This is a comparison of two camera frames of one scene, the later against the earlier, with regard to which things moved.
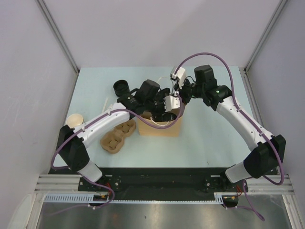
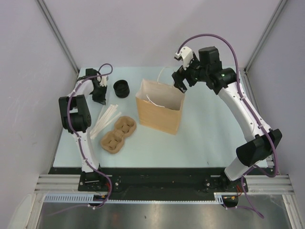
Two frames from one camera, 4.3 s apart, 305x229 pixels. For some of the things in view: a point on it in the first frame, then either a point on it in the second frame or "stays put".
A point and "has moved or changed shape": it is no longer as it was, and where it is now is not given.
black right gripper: x=185 y=100 → x=178 y=76
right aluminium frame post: x=264 y=36 stays put
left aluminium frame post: x=59 y=35 stays put
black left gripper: x=157 y=116 → x=102 y=99
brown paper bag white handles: x=146 y=129 has moved or changed shape
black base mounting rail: x=160 y=181 stays put
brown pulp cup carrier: x=112 y=141 stays put
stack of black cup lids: x=121 y=88 stays put
